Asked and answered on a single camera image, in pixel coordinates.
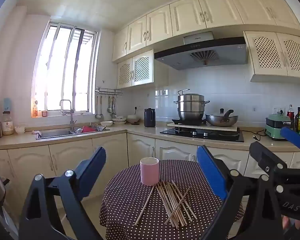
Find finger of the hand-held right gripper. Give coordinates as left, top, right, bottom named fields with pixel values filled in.
left=281, top=127, right=300, bottom=161
left=249, top=142, right=289, bottom=173

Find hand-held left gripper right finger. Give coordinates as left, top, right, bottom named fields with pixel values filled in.
left=196, top=145, right=283, bottom=240

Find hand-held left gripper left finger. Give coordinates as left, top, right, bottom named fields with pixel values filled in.
left=19, top=147, right=107, bottom=240

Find bunch of wooden chopsticks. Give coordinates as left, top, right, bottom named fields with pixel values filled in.
left=134, top=179, right=198, bottom=228

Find pink cup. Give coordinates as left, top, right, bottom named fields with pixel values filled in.
left=140, top=157, right=160, bottom=186

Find person's right hand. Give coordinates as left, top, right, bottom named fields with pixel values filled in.
left=281, top=215, right=300, bottom=232

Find dark glass bottle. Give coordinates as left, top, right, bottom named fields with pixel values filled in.
left=294, top=107, right=300, bottom=133

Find dark sauce bottle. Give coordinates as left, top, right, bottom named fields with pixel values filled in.
left=287, top=106, right=294, bottom=128

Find green electric cooker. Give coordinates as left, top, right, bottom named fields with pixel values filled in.
left=264, top=114, right=292, bottom=141

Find black glass hob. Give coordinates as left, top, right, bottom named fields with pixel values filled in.
left=160, top=127, right=245, bottom=142

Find beige stone slab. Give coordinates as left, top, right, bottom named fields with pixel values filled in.
left=167, top=121, right=240, bottom=132

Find brown polka-dot tablecloth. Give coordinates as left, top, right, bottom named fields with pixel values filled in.
left=99, top=159, right=244, bottom=240

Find stainless steel sink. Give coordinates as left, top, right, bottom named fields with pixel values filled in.
left=36, top=126, right=110, bottom=140

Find metal wok with lid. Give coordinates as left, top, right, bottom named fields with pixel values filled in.
left=205, top=108, right=239, bottom=127

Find metal sink faucet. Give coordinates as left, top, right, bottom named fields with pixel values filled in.
left=59, top=99, right=77, bottom=130

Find hanging metal spoons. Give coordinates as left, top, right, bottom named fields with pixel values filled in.
left=107, top=96, right=117, bottom=117

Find stainless steel steamer pot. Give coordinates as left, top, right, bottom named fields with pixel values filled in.
left=173, top=89, right=210, bottom=120

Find black electric kettle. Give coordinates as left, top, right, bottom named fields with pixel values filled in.
left=144, top=108, right=156, bottom=127

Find wide lattice-door cabinet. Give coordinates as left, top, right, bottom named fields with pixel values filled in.
left=243, top=31, right=300, bottom=84

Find jar with teal lid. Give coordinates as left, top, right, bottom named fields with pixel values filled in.
left=2, top=111, right=14, bottom=136

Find barred kitchen window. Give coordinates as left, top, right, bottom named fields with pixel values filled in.
left=31, top=20, right=100, bottom=117

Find small lattice-door cabinet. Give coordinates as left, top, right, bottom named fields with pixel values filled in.
left=117, top=56, right=154, bottom=89

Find grey range hood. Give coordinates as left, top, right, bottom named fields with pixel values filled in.
left=154, top=31, right=248, bottom=70

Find black power cord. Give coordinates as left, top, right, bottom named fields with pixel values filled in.
left=242, top=129, right=265, bottom=141

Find metal wall utensil rack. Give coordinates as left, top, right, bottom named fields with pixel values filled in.
left=95, top=87, right=123, bottom=96

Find cream upper wall cabinets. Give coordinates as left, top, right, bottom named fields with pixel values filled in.
left=112, top=0, right=300, bottom=63

